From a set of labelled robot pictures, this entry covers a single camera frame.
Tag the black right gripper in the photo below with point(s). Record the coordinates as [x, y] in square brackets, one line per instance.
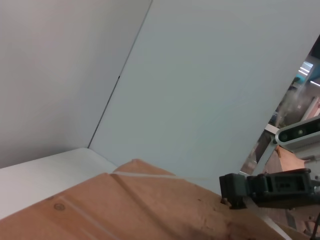
[290, 190]

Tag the brown cardboard box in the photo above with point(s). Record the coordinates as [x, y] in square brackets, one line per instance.
[150, 207]

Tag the teal background display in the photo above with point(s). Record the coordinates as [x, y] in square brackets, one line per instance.
[305, 72]

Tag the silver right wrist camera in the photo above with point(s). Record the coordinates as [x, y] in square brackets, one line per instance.
[300, 136]

